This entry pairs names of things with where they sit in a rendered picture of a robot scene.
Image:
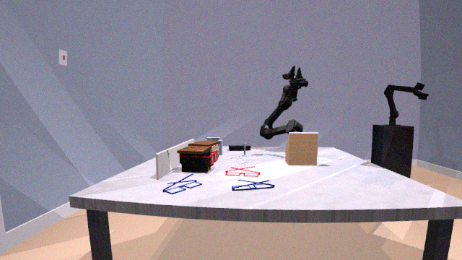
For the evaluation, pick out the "white flat panel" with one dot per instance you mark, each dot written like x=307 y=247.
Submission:
x=169 y=159

